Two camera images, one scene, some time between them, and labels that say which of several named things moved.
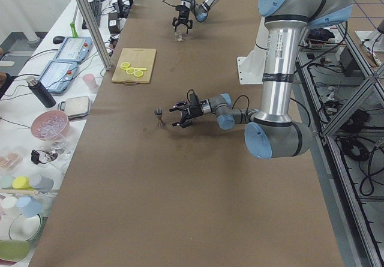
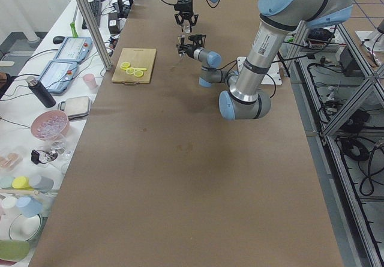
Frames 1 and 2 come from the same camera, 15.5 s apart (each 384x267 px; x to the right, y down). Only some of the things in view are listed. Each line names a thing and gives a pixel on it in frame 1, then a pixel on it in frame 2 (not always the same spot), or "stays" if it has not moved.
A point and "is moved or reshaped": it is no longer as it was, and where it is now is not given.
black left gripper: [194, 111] to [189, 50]
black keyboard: [96, 8] stays
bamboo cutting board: [137, 57] stays
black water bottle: [41, 92] stays
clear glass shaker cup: [179, 37] is moved or reshaped
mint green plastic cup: [6, 182] stays
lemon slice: [130, 71] stays
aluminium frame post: [90, 23] stays
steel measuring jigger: [159, 113] to [181, 39]
